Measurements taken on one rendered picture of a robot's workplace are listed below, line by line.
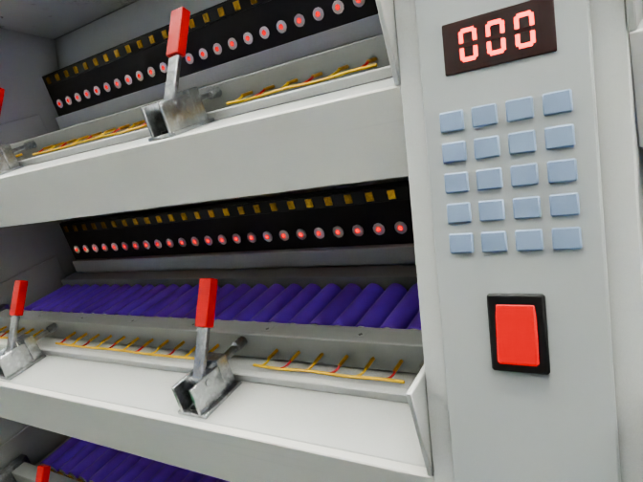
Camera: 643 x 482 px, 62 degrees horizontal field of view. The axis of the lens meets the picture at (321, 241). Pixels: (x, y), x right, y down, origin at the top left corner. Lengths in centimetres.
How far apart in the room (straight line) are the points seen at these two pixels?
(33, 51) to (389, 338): 65
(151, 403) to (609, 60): 36
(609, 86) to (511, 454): 16
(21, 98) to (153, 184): 46
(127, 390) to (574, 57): 39
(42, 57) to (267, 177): 58
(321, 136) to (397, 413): 17
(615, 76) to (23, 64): 74
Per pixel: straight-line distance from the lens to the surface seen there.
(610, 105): 24
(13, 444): 82
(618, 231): 24
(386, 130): 28
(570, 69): 24
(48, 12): 79
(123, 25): 76
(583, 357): 25
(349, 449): 32
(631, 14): 24
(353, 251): 48
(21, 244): 80
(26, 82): 84
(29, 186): 52
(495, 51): 25
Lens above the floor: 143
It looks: 3 degrees down
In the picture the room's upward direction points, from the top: 5 degrees counter-clockwise
